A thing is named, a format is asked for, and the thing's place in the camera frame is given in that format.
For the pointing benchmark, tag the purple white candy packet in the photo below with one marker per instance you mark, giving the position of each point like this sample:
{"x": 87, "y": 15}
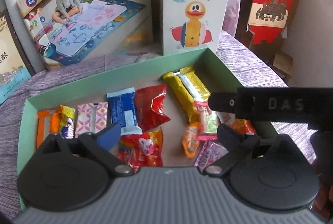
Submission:
{"x": 210, "y": 152}

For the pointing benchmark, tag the mint green cardboard tray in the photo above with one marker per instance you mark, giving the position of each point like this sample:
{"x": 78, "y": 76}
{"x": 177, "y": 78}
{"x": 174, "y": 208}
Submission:
{"x": 60, "y": 178}

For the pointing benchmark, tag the long yellow snack bar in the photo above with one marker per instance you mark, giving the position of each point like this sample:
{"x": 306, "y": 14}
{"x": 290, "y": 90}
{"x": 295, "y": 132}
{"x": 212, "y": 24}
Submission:
{"x": 186, "y": 91}

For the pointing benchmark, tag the kids drawing mat box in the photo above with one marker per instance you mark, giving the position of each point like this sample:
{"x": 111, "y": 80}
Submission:
{"x": 67, "y": 32}

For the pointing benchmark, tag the red shiny candy packet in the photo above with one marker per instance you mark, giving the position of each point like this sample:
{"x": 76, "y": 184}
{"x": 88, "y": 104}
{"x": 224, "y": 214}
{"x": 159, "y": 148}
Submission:
{"x": 149, "y": 107}

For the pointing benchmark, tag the pink green snack packet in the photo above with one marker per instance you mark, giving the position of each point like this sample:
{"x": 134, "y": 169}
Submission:
{"x": 208, "y": 121}

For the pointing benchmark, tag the yellow green snack packet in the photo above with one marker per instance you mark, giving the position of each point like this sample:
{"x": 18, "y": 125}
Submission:
{"x": 67, "y": 122}

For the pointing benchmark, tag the red heart candy packet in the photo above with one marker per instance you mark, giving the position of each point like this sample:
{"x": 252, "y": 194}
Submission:
{"x": 142, "y": 150}

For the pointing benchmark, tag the brown framed pastry box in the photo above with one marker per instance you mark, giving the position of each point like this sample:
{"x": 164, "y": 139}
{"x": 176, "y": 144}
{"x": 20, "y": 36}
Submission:
{"x": 15, "y": 67}

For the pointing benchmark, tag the pink flower snack packet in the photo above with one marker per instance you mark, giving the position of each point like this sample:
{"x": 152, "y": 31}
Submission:
{"x": 91, "y": 118}

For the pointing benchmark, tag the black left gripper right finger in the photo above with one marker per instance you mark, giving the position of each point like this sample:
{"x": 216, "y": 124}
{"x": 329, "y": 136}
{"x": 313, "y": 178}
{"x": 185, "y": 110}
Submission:
{"x": 238, "y": 146}

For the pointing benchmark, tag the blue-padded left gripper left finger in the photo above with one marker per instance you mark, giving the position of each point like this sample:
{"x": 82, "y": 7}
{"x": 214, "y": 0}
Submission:
{"x": 98, "y": 148}

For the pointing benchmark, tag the orange grey snack packet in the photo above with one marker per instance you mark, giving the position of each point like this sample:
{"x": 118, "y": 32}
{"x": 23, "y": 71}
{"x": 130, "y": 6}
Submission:
{"x": 48, "y": 123}

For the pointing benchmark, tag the blue white snack packet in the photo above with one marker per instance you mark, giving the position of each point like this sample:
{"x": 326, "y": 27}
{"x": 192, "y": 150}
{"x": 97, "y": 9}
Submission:
{"x": 122, "y": 111}

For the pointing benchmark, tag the orange chips snack packet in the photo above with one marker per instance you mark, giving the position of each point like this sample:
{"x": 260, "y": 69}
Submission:
{"x": 241, "y": 126}

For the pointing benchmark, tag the orange jelly tube packet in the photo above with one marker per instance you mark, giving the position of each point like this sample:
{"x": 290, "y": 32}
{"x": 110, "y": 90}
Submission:
{"x": 190, "y": 141}

